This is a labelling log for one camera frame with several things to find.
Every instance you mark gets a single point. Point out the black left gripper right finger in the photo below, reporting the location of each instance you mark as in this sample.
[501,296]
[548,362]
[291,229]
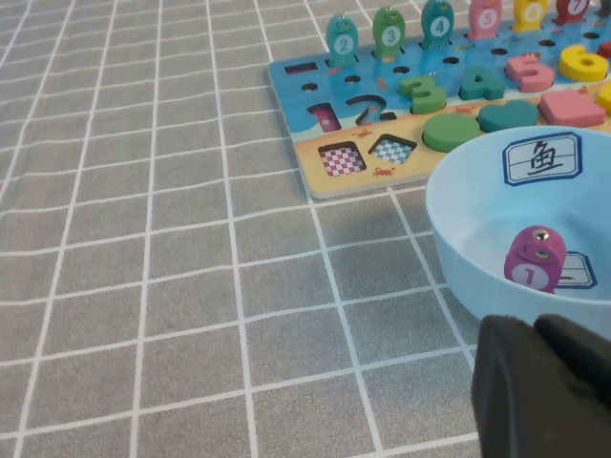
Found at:
[582,355]

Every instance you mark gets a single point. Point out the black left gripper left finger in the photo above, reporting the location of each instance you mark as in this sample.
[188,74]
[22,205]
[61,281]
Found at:
[525,405]

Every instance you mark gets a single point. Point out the teal fish piece number 2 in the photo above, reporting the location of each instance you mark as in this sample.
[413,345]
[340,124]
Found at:
[342,43]

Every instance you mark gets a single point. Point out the magenta fish piece number 1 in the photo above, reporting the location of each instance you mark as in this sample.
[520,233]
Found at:
[532,262]

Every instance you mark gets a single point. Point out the light blue plastic bowl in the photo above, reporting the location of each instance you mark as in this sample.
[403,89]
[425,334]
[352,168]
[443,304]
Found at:
[477,195]

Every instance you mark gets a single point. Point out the pink trapezoid piece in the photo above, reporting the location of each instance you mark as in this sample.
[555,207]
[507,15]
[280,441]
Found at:
[570,107]

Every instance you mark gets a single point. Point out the teal heart piece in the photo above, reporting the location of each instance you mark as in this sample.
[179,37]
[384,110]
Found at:
[508,115]

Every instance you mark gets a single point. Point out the yellow pentagon piece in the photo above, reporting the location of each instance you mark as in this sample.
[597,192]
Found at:
[605,99]

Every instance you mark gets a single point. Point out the green circle piece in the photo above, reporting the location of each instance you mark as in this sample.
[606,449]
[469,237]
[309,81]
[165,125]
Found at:
[451,131]

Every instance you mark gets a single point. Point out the wooden number puzzle board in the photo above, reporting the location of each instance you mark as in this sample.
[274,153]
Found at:
[334,179]

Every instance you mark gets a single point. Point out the red fish piece number 7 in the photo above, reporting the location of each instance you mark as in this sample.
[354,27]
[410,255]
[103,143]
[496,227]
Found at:
[574,10]

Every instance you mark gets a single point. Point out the yellow fish piece number 6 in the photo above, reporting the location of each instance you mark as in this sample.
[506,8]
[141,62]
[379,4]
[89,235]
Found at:
[530,14]

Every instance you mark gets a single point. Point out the brown fish piece number 8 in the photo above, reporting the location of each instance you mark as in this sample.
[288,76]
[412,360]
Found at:
[605,6]

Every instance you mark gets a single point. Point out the pink fish piece number 5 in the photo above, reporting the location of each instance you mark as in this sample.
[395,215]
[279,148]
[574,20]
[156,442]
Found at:
[485,19]

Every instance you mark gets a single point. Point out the teal fish piece number 4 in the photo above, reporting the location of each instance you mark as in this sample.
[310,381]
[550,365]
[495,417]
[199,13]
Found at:
[438,25]

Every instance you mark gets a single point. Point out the green fish piece number 3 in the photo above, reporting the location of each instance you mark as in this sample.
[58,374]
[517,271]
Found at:
[389,34]

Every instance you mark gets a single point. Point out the grey grid tablecloth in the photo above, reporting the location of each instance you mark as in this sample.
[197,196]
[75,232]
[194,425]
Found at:
[143,286]

